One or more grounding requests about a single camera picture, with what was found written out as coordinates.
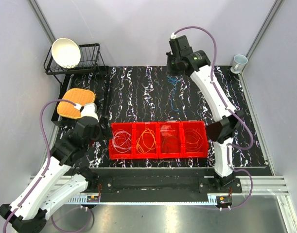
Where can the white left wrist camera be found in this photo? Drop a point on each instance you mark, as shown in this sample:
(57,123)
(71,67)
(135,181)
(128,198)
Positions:
(89,109)

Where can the black marbled mat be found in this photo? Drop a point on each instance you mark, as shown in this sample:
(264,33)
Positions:
(142,94)

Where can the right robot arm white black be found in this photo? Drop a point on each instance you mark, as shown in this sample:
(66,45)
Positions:
(221,132)

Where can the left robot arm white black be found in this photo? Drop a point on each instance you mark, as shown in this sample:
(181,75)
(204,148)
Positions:
(30,212)

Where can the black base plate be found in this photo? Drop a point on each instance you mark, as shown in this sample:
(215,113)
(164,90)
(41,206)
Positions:
(199,172)

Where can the white bowl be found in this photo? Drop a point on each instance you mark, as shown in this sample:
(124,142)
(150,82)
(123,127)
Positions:
(66,53)

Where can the orange woven pad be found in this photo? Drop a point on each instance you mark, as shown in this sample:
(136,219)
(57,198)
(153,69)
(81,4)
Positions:
(77,96)

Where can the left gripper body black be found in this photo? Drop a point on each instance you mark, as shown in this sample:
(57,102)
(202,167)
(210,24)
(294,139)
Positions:
(98,134)

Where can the pale blue mug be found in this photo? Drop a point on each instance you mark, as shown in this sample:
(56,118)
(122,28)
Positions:
(238,63)

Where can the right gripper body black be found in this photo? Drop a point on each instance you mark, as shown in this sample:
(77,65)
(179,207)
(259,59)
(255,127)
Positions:
(172,69)

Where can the black wire dish rack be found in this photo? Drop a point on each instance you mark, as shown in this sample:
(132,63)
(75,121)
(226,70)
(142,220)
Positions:
(91,61)

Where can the aluminium frame rail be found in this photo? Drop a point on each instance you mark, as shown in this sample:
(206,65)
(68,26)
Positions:
(265,184)

